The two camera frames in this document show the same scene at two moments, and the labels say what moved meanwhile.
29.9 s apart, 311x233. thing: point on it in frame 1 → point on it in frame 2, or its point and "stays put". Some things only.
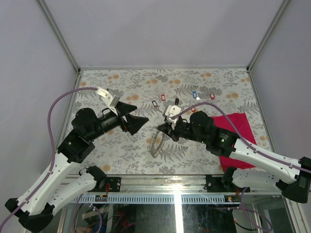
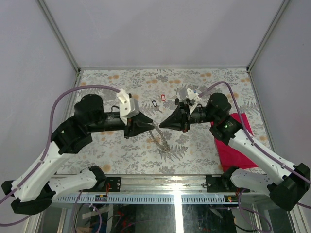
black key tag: [154, 103] stays put
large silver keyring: [153, 151] → [155, 124]
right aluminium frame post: [266, 34] stays put
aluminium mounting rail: [171, 184] stays put
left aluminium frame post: [57, 30] stays put
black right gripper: [166, 127] → [179, 119]
